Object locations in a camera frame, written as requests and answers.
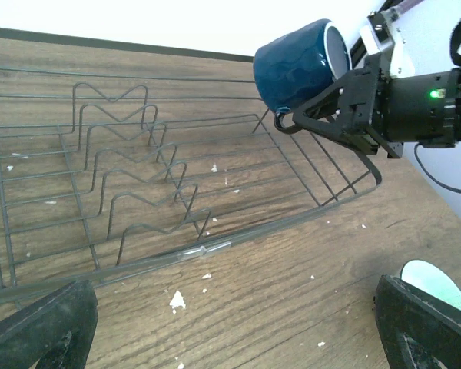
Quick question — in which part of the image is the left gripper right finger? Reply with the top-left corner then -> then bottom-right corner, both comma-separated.
374,275 -> 461,368

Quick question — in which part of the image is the black wire dish rack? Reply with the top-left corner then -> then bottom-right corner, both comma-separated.
0,66 -> 382,304

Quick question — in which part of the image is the dark blue ceramic mug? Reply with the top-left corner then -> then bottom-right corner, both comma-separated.
253,18 -> 352,135

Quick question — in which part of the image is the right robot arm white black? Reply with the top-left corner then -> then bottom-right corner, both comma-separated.
291,5 -> 461,158

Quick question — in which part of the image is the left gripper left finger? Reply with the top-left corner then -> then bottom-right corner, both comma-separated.
0,281 -> 98,368

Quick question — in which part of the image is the light green patterned bowl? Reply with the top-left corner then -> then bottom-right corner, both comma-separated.
400,259 -> 461,311

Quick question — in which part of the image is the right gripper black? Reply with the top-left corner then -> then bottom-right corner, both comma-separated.
292,53 -> 403,158

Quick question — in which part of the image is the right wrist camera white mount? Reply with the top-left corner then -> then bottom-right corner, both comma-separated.
360,5 -> 415,78

